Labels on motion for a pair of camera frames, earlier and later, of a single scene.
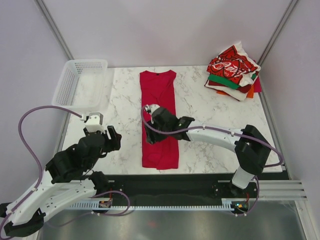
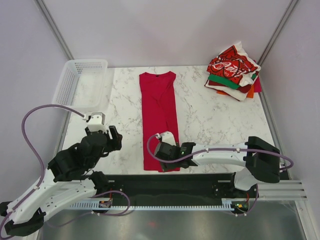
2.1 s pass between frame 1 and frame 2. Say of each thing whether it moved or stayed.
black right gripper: moved
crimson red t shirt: stayed
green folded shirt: stayed
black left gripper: stayed
